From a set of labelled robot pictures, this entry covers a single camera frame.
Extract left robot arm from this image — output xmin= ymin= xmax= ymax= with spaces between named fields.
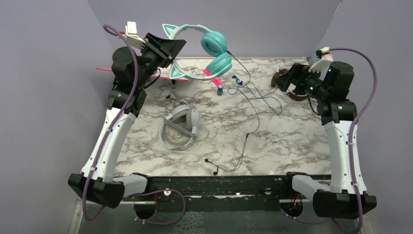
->
xmin=68 ymin=33 xmax=186 ymax=208

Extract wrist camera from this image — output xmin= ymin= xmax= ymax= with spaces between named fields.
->
xmin=308 ymin=47 xmax=334 ymax=73
xmin=123 ymin=21 xmax=146 ymax=49

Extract blue grey stamp cylinder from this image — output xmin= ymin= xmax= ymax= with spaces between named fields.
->
xmin=217 ymin=85 xmax=224 ymax=96

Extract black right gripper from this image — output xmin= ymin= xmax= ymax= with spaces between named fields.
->
xmin=273 ymin=62 xmax=329 ymax=101

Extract pink highlighter marker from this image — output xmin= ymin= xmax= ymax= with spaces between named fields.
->
xmin=204 ymin=69 xmax=223 ymax=87

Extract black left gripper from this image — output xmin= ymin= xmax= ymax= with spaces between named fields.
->
xmin=134 ymin=33 xmax=188 ymax=88

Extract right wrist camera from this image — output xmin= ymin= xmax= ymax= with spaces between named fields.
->
xmin=308 ymin=47 xmax=334 ymax=73

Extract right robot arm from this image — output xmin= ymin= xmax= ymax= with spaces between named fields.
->
xmin=271 ymin=61 xmax=377 ymax=219

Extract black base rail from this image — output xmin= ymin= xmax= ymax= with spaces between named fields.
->
xmin=122 ymin=174 xmax=320 ymax=214

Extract white grey over-ear headphones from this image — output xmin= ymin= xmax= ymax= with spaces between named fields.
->
xmin=159 ymin=99 xmax=201 ymax=151

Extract brown over-ear headphones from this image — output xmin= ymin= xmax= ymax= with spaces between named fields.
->
xmin=270 ymin=68 xmax=309 ymax=102

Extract black wired earbuds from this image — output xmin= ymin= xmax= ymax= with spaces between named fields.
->
xmin=204 ymin=50 xmax=262 ymax=176

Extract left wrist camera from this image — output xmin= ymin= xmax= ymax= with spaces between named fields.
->
xmin=123 ymin=21 xmax=146 ymax=49

